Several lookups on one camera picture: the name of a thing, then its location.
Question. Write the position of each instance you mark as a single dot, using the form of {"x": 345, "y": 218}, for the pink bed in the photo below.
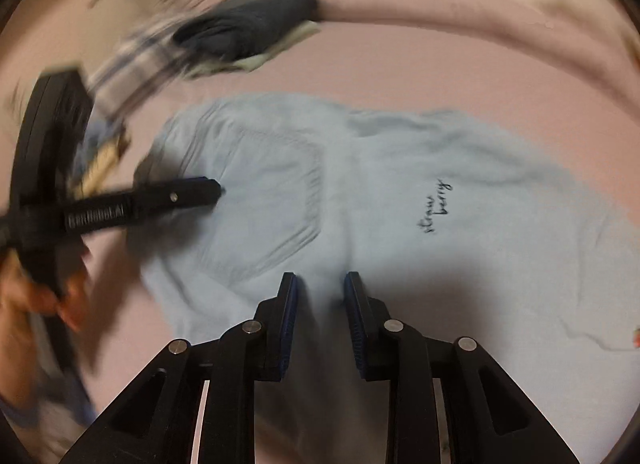
{"x": 400, "y": 75}

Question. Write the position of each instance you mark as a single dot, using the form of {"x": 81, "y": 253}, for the person's left hand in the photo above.
{"x": 37, "y": 301}

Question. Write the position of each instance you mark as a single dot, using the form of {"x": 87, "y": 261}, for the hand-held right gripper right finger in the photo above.
{"x": 354, "y": 316}

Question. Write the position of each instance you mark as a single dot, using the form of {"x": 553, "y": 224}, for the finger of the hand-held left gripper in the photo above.
{"x": 185, "y": 193}

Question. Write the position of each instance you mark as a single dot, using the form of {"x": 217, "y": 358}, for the light blue denim pants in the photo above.
{"x": 400, "y": 169}

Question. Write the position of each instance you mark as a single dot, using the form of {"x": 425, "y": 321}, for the plaid cloth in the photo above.
{"x": 135, "y": 64}

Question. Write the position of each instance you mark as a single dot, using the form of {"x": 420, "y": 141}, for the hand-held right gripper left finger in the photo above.
{"x": 289, "y": 316}

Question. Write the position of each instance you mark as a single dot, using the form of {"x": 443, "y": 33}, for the dark grey folded clothing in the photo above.
{"x": 250, "y": 19}

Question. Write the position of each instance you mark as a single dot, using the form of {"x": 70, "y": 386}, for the pink comforter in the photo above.
{"x": 400, "y": 0}

